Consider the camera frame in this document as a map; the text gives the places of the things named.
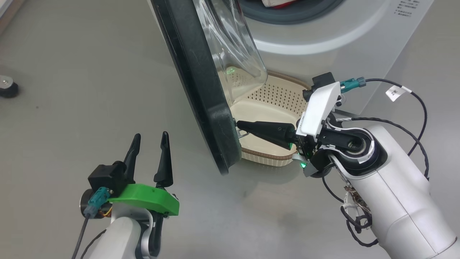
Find camera cable teal plug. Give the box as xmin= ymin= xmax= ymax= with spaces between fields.
xmin=340 ymin=77 xmax=431 ymax=180
xmin=71 ymin=186 xmax=110 ymax=259

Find grey caster foot frame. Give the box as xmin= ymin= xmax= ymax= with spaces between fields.
xmin=0 ymin=75 xmax=19 ymax=99

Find cream perforated laundry basket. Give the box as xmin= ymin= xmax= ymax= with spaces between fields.
xmin=229 ymin=71 xmax=312 ymax=167

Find right camera cable teal plug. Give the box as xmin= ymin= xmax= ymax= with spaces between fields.
xmin=340 ymin=77 xmax=431 ymax=180

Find white front-load washing machine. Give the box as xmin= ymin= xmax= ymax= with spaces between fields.
xmin=235 ymin=0 xmax=435 ymax=115

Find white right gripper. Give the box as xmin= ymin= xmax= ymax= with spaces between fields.
xmin=236 ymin=82 xmax=342 ymax=169

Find red and white garment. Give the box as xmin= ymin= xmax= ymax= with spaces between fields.
xmin=262 ymin=0 xmax=299 ymax=8

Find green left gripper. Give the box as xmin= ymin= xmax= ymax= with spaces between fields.
xmin=108 ymin=131 xmax=179 ymax=216

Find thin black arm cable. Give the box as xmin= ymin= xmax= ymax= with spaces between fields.
xmin=322 ymin=173 xmax=380 ymax=249
xmin=334 ymin=116 xmax=430 ymax=178

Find left camera cable teal plug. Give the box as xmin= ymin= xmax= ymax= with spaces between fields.
xmin=71 ymin=186 xmax=110 ymax=259

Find black-rimmed glass washer door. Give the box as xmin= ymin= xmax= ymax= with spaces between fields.
xmin=150 ymin=0 xmax=268 ymax=176

